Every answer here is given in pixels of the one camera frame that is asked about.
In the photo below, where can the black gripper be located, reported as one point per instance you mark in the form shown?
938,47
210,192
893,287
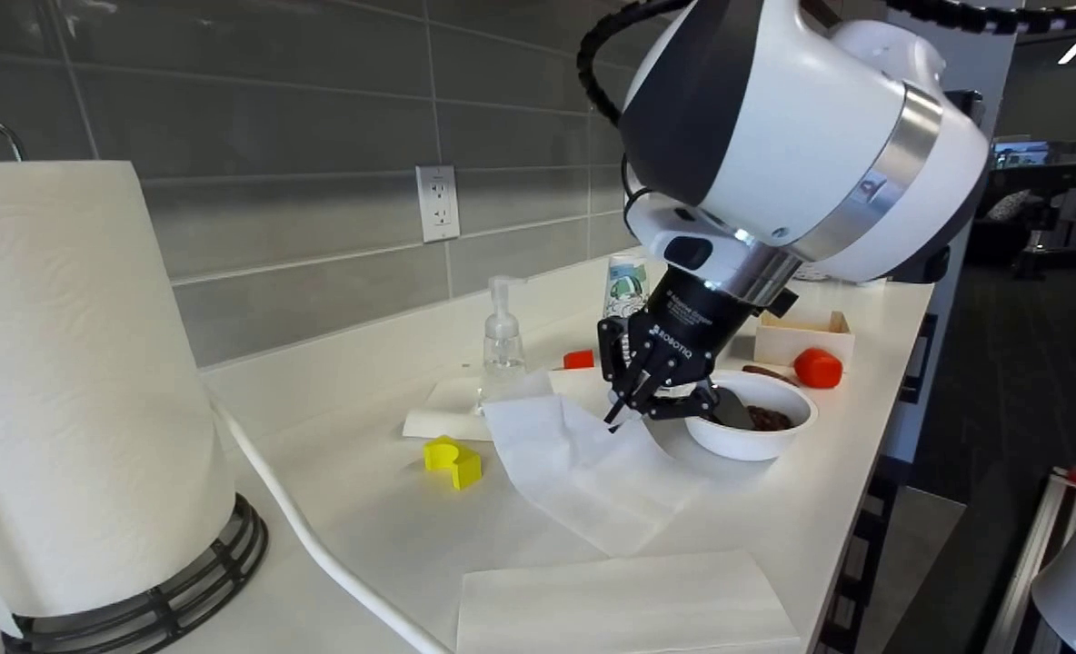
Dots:
686,329

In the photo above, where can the white cloth towel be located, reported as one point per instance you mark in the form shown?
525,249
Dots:
586,477

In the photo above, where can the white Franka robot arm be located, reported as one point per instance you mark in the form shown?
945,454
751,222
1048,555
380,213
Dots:
806,121

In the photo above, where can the metal spoon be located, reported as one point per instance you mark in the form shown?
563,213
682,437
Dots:
732,405

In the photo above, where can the patterned paper cup stack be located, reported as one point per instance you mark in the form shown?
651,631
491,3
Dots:
618,287

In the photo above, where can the white bowl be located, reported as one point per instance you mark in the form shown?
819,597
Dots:
743,442

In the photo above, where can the brown food pieces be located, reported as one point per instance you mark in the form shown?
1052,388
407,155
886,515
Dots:
768,420

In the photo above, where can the clear pump bottle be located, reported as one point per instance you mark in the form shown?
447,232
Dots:
502,350

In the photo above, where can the red round toy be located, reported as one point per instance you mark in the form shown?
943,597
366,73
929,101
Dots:
819,367

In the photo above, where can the yellow block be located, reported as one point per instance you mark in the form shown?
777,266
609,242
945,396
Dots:
453,461

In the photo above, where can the dark base cabinet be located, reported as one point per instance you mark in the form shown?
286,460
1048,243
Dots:
876,522

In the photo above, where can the silver metal stand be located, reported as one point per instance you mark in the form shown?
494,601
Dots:
1034,555

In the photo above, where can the white paper towel roll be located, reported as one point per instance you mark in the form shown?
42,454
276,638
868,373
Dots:
77,387

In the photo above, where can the white wall outlet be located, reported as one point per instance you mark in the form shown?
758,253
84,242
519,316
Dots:
439,199

